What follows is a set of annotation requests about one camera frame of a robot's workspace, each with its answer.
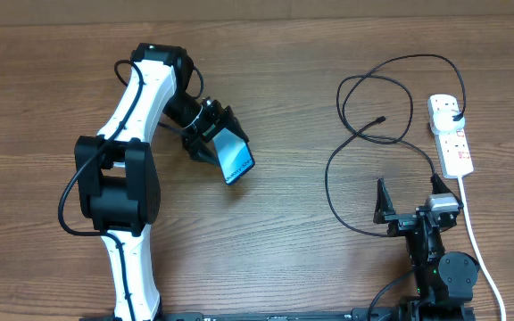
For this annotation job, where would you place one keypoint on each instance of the white power strip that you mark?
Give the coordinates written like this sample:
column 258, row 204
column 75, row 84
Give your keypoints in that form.
column 452, row 147

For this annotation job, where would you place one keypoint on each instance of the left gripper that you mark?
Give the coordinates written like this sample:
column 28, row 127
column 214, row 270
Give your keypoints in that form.
column 194, row 144

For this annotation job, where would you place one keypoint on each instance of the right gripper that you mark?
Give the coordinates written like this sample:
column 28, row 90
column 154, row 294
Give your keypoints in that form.
column 399, row 222

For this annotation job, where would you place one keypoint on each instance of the Samsung Galaxy smartphone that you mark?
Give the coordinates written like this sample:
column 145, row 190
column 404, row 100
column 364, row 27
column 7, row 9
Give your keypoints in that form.
column 234, row 155

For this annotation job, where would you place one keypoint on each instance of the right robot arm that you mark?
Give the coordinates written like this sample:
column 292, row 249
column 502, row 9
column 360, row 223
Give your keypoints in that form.
column 444, row 280

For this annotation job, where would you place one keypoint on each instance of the white charger plug adapter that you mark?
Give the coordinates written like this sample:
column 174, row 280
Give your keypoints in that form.
column 442, row 122

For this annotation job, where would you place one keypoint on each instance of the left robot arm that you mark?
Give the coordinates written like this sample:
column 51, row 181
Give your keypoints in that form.
column 119, row 187

